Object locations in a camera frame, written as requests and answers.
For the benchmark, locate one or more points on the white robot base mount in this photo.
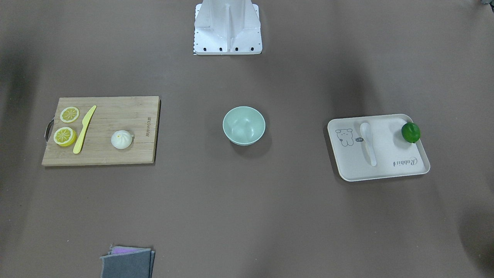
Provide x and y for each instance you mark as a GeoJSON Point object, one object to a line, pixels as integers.
{"type": "Point", "coordinates": [227, 27]}

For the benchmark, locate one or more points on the white steamed bun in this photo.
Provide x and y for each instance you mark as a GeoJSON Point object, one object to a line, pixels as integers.
{"type": "Point", "coordinates": [122, 139]}

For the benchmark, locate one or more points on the mint green bowl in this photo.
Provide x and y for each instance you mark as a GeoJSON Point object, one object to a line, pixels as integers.
{"type": "Point", "coordinates": [244, 125]}

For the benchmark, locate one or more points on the lower lemon half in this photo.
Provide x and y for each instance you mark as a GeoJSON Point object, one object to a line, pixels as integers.
{"type": "Point", "coordinates": [65, 136]}

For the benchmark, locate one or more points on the white ceramic spoon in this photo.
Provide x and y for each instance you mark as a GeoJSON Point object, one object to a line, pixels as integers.
{"type": "Point", "coordinates": [366, 132]}

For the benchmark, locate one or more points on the bamboo cutting board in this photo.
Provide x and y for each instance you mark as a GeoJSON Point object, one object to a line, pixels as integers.
{"type": "Point", "coordinates": [138, 115]}

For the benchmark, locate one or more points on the green lime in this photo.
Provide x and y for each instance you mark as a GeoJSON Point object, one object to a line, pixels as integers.
{"type": "Point", "coordinates": [411, 132]}

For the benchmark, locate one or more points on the upper lemon slice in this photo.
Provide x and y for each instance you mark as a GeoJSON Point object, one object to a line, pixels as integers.
{"type": "Point", "coordinates": [69, 114]}

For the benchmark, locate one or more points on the yellow plastic knife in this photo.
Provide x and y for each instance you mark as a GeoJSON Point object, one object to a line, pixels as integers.
{"type": "Point", "coordinates": [85, 122]}

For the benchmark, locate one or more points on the cream rabbit tray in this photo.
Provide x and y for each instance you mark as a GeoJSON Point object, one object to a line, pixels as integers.
{"type": "Point", "coordinates": [395, 156]}

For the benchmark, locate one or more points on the grey folded cloth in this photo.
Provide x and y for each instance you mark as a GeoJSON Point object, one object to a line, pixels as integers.
{"type": "Point", "coordinates": [128, 262]}

